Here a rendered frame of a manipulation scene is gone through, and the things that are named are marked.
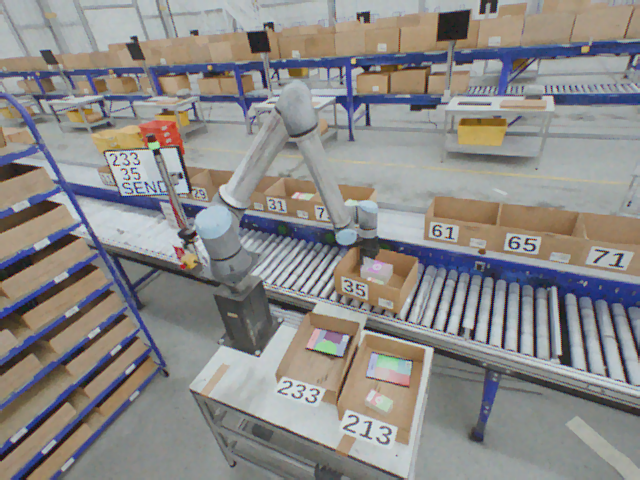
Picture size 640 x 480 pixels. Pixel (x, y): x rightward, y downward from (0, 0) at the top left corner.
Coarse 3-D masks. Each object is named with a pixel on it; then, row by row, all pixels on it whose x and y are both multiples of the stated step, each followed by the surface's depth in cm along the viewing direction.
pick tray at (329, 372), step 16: (304, 320) 175; (320, 320) 178; (336, 320) 174; (304, 336) 177; (352, 336) 173; (288, 352) 161; (304, 352) 168; (352, 352) 159; (288, 368) 162; (304, 368) 161; (320, 368) 160; (336, 368) 159; (320, 384) 153; (336, 384) 152; (336, 400) 143
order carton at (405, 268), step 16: (352, 256) 213; (384, 256) 207; (400, 256) 200; (336, 272) 193; (352, 272) 215; (400, 272) 206; (416, 272) 198; (336, 288) 200; (368, 288) 186; (384, 288) 179; (400, 288) 176; (400, 304) 182
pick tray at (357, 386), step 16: (368, 336) 163; (368, 352) 165; (384, 352) 164; (400, 352) 160; (416, 352) 156; (352, 368) 149; (416, 368) 155; (352, 384) 152; (368, 384) 151; (384, 384) 150; (416, 384) 149; (352, 400) 146; (400, 400) 143; (416, 400) 134; (368, 416) 139; (400, 416) 138; (400, 432) 126
